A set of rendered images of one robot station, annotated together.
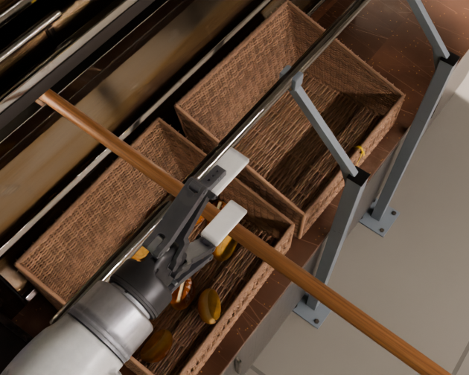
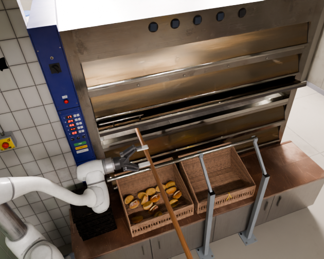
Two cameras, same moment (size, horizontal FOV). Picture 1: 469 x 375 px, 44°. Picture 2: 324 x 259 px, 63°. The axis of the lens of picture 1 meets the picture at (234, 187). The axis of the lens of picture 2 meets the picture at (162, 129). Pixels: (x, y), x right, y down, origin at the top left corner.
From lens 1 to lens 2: 0.98 m
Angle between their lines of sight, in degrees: 31
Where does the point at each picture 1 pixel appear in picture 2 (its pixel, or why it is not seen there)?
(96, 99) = (153, 142)
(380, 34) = (267, 167)
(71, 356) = (96, 163)
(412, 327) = not seen: outside the picture
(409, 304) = not seen: outside the picture
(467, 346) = not seen: outside the picture
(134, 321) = (110, 165)
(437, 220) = (272, 251)
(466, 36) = (300, 181)
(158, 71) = (175, 143)
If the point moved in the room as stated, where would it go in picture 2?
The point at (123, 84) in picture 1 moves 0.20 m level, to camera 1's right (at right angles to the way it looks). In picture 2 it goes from (163, 142) to (182, 150)
